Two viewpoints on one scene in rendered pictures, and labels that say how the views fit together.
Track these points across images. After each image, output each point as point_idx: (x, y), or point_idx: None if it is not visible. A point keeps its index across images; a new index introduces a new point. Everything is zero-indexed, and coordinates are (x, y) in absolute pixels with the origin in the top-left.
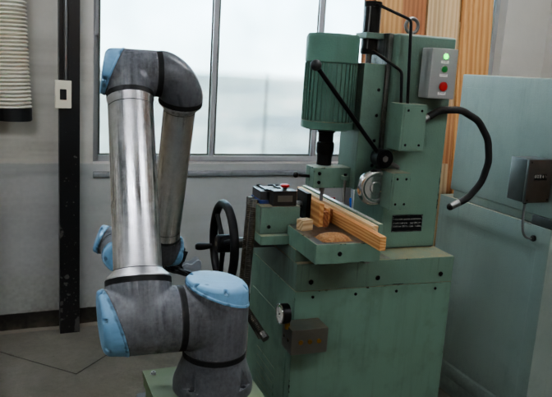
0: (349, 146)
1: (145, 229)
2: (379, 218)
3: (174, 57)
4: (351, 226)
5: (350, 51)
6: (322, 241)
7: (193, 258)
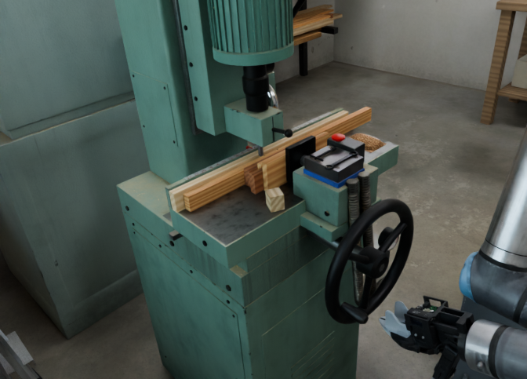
0: (235, 72)
1: None
2: (243, 139)
3: None
4: (332, 132)
5: None
6: (383, 144)
7: (394, 315)
